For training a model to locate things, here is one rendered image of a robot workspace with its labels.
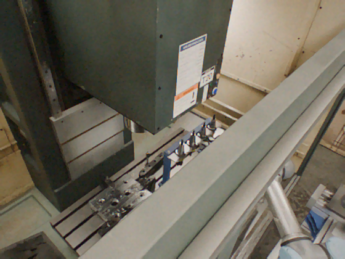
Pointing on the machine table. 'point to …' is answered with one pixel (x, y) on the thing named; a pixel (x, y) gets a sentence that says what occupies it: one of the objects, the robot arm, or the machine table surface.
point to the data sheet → (190, 63)
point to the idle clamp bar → (151, 166)
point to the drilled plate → (121, 190)
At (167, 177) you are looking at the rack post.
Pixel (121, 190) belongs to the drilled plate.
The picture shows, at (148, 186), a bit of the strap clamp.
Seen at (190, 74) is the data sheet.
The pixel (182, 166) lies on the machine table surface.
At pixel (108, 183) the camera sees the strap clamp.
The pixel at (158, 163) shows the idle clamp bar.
